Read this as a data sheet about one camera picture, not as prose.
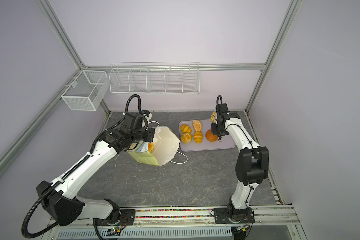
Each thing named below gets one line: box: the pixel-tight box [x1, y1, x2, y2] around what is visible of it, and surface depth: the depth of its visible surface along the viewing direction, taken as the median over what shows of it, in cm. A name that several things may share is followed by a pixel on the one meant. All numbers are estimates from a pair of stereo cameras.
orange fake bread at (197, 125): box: [192, 119, 202, 131], surface depth 108 cm
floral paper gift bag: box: [126, 121, 180, 167], surface depth 84 cm
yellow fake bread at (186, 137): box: [180, 132, 192, 144], surface depth 102 cm
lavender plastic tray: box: [178, 119, 236, 152], surface depth 103 cm
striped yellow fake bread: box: [193, 130, 204, 144], surface depth 104 cm
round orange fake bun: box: [205, 129, 218, 142], surface depth 104 cm
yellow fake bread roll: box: [180, 124, 192, 134], surface depth 107 cm
